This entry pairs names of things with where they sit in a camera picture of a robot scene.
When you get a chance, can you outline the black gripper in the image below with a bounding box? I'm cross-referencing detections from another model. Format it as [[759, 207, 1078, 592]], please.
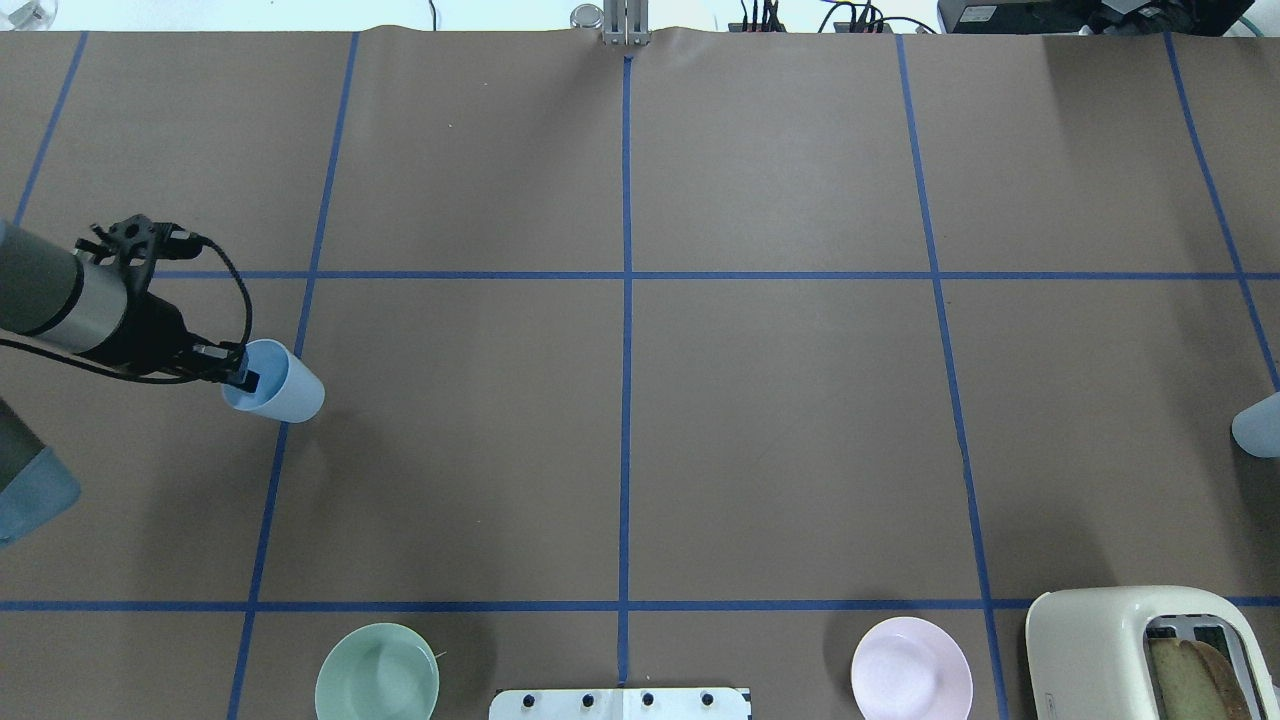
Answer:
[[108, 292, 261, 393]]

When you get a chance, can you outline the light blue cup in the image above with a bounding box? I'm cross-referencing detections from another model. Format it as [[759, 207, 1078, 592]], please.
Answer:
[[220, 340, 326, 423], [1230, 392, 1280, 459]]

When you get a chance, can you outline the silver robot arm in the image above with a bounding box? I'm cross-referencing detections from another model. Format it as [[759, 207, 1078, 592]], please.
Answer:
[[1, 215, 260, 392]]

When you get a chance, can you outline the green bowl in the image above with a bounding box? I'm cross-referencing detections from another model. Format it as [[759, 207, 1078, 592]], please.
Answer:
[[314, 623, 442, 719]]

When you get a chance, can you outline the small metal tin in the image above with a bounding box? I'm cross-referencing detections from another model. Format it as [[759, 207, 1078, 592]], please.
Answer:
[[570, 3, 605, 29]]

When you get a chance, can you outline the pink bowl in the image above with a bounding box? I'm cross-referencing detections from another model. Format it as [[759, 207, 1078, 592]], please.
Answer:
[[849, 616, 974, 719]]

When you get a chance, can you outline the cream toaster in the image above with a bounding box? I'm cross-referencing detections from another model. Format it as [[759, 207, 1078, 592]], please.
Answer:
[[1025, 585, 1277, 719]]

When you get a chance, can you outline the black laptop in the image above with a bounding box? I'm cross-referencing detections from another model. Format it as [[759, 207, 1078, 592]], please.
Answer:
[[936, 1, 1254, 37]]

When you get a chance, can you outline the bread slice in toaster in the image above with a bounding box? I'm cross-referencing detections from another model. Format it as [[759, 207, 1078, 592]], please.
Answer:
[[1148, 638, 1251, 719]]

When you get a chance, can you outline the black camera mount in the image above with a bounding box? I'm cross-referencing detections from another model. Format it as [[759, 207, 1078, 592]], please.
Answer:
[[73, 215, 209, 296]]

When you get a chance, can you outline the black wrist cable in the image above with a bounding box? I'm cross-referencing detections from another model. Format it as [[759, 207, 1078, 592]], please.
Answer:
[[0, 232, 255, 386]]

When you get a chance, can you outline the aluminium frame post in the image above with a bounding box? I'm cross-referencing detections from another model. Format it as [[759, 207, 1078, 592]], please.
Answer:
[[600, 0, 652, 47]]

